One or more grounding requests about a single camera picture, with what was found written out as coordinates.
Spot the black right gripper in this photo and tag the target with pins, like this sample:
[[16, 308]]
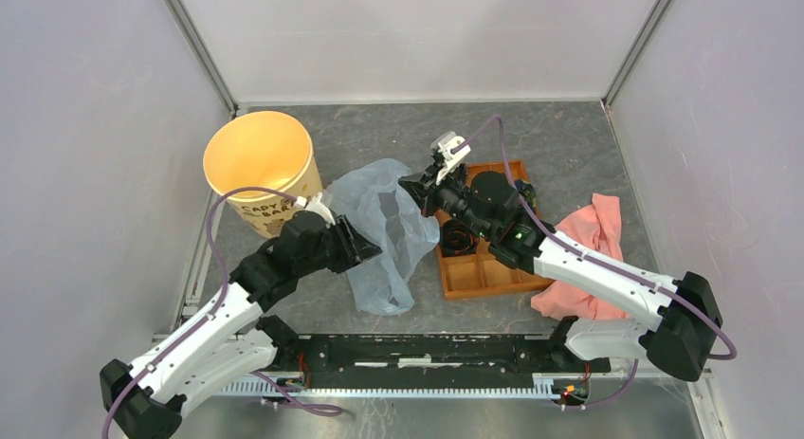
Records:
[[420, 190]]

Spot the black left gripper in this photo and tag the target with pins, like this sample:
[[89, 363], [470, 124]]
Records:
[[355, 246]]

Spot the light blue plastic trash bag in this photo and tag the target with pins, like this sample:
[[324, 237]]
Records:
[[380, 210]]

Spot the yellow capybara trash bin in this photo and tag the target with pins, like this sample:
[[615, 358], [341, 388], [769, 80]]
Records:
[[267, 149]]

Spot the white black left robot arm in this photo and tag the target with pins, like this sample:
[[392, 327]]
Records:
[[226, 339]]

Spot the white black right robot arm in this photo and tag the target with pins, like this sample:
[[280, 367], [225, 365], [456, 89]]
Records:
[[673, 323]]

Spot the orange compartment tray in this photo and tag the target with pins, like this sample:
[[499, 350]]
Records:
[[493, 269]]

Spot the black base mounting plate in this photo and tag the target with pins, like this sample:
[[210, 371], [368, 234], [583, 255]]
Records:
[[440, 361]]

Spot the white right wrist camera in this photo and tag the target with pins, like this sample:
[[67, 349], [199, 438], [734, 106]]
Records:
[[449, 151]]

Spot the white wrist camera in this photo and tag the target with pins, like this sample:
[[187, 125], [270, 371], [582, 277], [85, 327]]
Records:
[[449, 151], [318, 204]]

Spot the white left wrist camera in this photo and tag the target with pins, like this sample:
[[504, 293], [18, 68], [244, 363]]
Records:
[[318, 204]]

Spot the white slotted cable duct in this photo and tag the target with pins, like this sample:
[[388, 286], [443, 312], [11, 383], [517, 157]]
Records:
[[252, 386]]

